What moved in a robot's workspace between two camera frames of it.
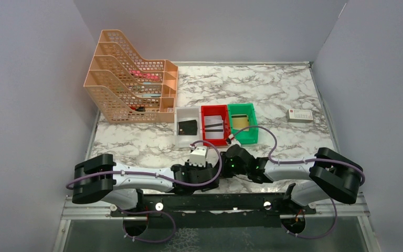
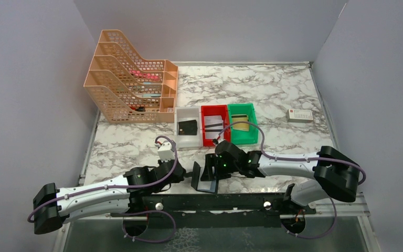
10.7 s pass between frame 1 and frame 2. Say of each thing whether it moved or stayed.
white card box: stayed
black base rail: stayed
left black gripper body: moved
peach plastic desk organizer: stayed
